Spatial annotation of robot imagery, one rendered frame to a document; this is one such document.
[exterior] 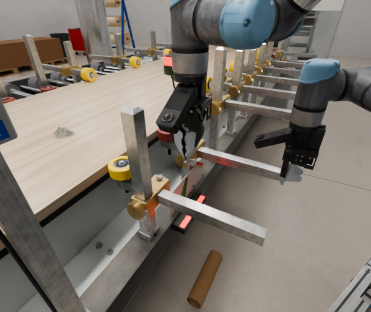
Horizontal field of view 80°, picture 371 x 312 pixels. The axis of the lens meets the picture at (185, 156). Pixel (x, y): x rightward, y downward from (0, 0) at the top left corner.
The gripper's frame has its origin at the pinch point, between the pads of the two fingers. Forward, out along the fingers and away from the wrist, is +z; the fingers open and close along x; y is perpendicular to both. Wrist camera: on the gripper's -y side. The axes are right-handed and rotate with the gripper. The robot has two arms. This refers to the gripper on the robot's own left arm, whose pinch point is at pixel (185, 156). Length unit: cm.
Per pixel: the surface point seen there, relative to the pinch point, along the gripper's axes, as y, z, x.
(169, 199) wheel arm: -5.9, 10.8, 1.6
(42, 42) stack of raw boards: 342, 38, 604
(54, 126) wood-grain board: 2, 6, 58
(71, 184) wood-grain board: -17.4, 6.0, 23.6
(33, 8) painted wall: 428, -36, 736
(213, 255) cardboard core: 33, 88, -1
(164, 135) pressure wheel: 16.4, 6.1, 17.4
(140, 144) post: -9.2, -6.5, 6.1
